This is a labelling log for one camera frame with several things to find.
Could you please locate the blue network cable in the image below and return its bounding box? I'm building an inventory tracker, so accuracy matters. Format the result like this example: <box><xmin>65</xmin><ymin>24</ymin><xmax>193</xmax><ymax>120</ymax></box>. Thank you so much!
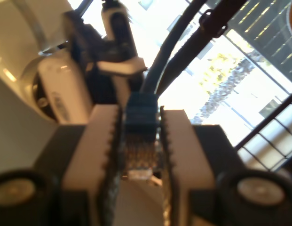
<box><xmin>123</xmin><ymin>0</ymin><xmax>207</xmax><ymax>181</ymax></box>

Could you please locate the black wire grid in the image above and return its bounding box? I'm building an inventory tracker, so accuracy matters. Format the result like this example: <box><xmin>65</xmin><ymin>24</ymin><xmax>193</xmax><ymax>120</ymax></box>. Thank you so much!
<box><xmin>235</xmin><ymin>89</ymin><xmax>292</xmax><ymax>172</ymax></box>

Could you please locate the black camera cable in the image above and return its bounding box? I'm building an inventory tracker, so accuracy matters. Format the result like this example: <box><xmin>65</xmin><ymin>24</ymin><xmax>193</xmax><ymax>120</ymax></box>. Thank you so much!
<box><xmin>157</xmin><ymin>0</ymin><xmax>247</xmax><ymax>95</ymax></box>

